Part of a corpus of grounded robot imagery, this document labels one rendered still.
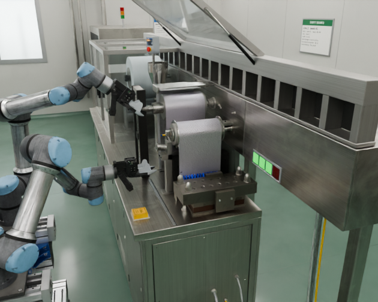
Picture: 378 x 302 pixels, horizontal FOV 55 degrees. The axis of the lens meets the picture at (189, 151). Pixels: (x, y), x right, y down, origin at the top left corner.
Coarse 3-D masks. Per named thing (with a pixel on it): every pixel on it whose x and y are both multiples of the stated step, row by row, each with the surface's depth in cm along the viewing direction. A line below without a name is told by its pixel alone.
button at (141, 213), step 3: (141, 207) 183; (144, 207) 183; (132, 210) 180; (135, 210) 180; (138, 210) 180; (141, 210) 180; (144, 210) 180; (132, 213) 180; (135, 213) 177; (138, 213) 177; (141, 213) 177; (144, 213) 177; (147, 213) 178; (135, 216) 176; (138, 216) 176; (141, 216) 177; (144, 216) 178; (147, 216) 178
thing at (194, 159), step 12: (192, 144) 188; (204, 144) 190; (216, 144) 192; (180, 156) 188; (192, 156) 190; (204, 156) 192; (216, 156) 195; (180, 168) 190; (192, 168) 192; (204, 168) 195; (216, 168) 197
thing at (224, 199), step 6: (216, 192) 177; (222, 192) 178; (228, 192) 179; (234, 192) 180; (216, 198) 178; (222, 198) 179; (228, 198) 180; (234, 198) 181; (216, 204) 179; (222, 204) 180; (228, 204) 181; (234, 204) 182; (216, 210) 180; (222, 210) 181
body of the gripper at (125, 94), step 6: (114, 84) 168; (120, 84) 170; (108, 90) 168; (114, 90) 171; (120, 90) 171; (126, 90) 170; (120, 96) 171; (126, 96) 172; (132, 96) 172; (120, 102) 171; (126, 102) 172
